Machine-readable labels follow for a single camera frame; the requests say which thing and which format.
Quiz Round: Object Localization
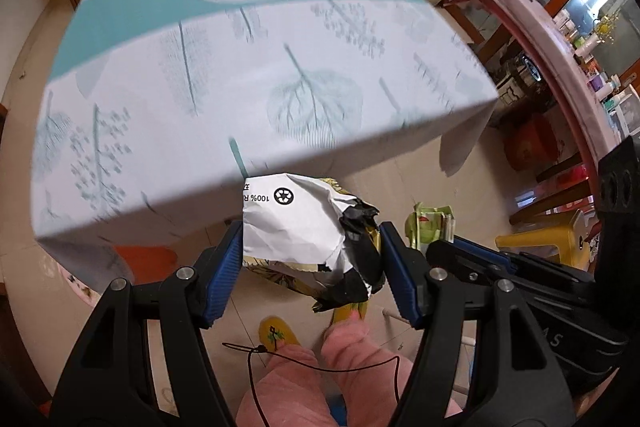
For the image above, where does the right yellow slipper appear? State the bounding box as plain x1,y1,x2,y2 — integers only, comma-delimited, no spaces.
331,301,368,325

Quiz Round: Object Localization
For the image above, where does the thin black cable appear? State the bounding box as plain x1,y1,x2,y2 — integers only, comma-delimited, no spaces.
221,341,402,427

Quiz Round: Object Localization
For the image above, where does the leaf-print teal tablecloth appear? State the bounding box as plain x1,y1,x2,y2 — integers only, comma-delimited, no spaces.
30,0,498,286

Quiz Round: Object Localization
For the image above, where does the pink-covered side table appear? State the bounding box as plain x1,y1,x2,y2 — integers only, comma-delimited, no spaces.
444,0,620,195

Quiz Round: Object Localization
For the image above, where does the yellow plastic stool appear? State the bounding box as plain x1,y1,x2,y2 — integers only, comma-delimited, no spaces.
495,209,596,271

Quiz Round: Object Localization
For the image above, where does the black and white snack bag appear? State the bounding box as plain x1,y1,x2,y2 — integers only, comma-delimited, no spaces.
242,173,385,313

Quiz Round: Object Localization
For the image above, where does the yellow slipper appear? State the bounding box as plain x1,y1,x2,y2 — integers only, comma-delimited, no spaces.
258,317,299,352
331,301,368,325

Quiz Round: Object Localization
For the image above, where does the left yellow slipper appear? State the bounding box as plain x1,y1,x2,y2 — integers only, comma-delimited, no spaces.
258,317,299,352

